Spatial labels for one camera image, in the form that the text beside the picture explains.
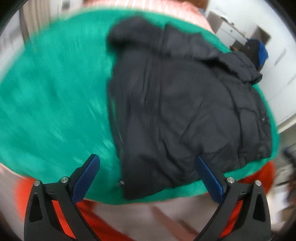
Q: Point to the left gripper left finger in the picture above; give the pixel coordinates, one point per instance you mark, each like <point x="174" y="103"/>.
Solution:
<point x="71" y="190"/>

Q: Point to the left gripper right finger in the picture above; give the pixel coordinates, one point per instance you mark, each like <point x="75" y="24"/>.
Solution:
<point x="242" y="213"/>

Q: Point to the black puffer jacket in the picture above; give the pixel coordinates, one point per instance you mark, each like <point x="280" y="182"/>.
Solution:
<point x="174" y="97"/>

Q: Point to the orange red garment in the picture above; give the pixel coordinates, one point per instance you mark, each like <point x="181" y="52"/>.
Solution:
<point x="97" y="222"/>

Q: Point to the green plush blanket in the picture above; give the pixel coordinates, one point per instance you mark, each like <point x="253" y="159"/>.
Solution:
<point x="54" y="104"/>

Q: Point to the blue garment on chair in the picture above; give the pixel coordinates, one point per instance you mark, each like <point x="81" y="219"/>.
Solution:
<point x="261" y="54"/>

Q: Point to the black coat on chair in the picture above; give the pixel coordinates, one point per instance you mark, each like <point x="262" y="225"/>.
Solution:
<point x="251" y="50"/>

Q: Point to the white desk with drawer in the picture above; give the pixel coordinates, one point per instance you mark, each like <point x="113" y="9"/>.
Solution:
<point x="227" y="33"/>

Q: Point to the beige curtain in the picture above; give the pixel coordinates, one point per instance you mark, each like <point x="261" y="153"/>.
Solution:
<point x="33" y="15"/>

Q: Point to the pink striped bed sheet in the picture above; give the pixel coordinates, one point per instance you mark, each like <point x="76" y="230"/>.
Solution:
<point x="183" y="10"/>

